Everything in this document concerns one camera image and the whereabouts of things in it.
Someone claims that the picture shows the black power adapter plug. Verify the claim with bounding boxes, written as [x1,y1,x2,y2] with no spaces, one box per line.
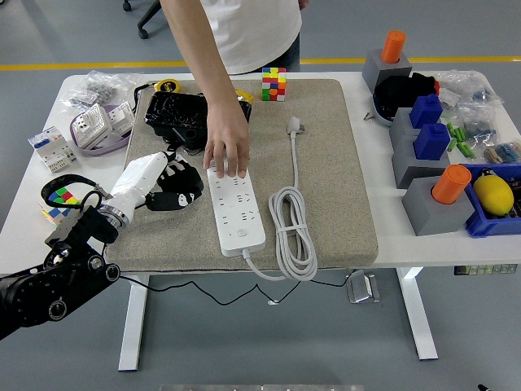
[173,159,205,201]

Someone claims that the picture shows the grey block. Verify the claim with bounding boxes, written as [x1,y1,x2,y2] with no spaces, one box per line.
[361,49,414,93]
[389,108,420,142]
[391,134,463,189]
[401,178,475,236]

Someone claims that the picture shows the black plastic-wrapped case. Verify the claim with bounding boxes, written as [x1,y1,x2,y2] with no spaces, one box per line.
[144,90,253,156]

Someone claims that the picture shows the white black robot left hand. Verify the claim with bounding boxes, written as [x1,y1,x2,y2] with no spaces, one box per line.
[108,150,205,213]

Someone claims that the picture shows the blue block with knob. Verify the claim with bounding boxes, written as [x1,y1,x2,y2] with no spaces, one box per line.
[413,123,452,161]
[409,94,444,128]

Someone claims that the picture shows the white power cord with plug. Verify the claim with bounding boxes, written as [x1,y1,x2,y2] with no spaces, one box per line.
[242,116,319,281]

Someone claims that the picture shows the white table leg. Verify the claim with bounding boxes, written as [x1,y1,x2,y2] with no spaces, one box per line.
[396,266,440,362]
[117,275,150,372]

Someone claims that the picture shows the black office chair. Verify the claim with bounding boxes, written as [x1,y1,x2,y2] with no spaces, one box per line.
[121,0,164,41]

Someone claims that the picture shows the clear bag of resistors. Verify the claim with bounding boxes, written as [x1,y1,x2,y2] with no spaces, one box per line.
[482,140,521,166]

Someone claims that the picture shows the blue plastic bin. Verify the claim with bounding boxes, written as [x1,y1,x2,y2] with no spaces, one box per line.
[458,162,521,239]

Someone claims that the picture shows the yellow lemon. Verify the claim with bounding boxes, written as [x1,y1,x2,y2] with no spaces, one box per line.
[472,174,514,216]

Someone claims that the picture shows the orange cylinder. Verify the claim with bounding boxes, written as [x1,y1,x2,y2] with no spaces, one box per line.
[380,30,407,64]
[431,165,472,204]

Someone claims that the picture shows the thin black adapter cord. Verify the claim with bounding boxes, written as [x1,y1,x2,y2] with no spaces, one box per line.
[116,269,359,307]

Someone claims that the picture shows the table height control panel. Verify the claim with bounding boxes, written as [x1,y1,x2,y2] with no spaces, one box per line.
[453,264,518,277]

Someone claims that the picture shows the person's right hand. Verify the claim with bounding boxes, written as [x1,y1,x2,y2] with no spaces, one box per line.
[202,101,252,179]

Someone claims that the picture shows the grey-brown mat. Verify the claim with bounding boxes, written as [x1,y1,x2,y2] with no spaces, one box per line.
[104,78,379,273]

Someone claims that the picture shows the white circuit breaker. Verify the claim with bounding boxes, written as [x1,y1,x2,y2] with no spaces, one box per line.
[27,125,81,174]

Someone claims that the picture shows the clear bag of blue parts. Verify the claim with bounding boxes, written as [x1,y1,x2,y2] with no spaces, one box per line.
[437,69,506,119]

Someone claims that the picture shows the clear bag of blue terminals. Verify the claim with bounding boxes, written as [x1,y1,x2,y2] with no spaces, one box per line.
[462,117,500,146]

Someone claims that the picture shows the white power strip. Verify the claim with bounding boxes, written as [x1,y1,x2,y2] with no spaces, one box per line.
[206,160,267,258]

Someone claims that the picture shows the yellow tape measure with strap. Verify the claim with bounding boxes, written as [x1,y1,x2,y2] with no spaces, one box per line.
[132,78,182,108]

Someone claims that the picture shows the colourful puzzle cube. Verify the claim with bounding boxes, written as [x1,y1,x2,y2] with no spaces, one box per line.
[261,67,287,102]
[38,186,83,226]

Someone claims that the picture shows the purple tray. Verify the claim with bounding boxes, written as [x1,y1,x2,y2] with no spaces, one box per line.
[69,103,135,158]

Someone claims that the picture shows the black cloth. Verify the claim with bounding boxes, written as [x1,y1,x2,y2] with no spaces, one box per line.
[373,72,439,119]

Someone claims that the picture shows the clear bag of metal parts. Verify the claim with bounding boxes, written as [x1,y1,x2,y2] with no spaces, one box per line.
[59,69,143,109]

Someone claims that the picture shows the silver metal floor box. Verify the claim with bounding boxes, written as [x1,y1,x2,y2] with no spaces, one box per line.
[344,271,382,305]

